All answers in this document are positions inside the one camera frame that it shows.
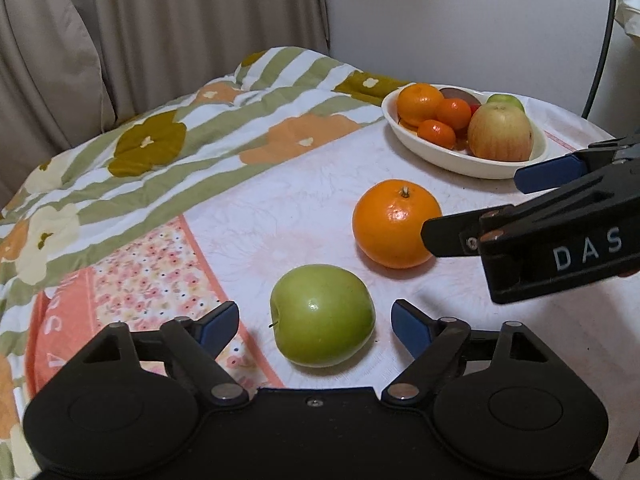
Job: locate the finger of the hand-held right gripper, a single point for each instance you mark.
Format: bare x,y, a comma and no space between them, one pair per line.
547,172
450,235

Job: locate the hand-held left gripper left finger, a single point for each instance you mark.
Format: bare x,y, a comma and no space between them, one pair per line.
220,328

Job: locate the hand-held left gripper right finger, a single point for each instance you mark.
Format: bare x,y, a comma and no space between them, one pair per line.
410,331

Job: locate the large orange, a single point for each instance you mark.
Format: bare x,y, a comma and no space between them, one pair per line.
390,227

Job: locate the large yellow apple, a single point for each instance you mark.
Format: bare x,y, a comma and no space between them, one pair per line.
500,132

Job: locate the white oval dish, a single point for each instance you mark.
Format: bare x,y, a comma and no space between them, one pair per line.
440,157

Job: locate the green apple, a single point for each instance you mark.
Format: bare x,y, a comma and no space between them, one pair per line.
505,100
322,316

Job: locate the small mandarin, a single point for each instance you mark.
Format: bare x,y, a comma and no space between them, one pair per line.
452,113
436,132

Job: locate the brown kiwi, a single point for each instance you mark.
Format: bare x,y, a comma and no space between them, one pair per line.
457,94

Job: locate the pink floral bed sheet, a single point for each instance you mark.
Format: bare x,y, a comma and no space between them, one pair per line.
280,220

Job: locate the medium orange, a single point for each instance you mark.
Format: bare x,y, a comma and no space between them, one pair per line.
420,104

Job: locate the striped floral quilt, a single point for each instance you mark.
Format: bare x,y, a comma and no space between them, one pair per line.
200,160

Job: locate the white cloth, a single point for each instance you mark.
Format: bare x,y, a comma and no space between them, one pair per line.
629,10

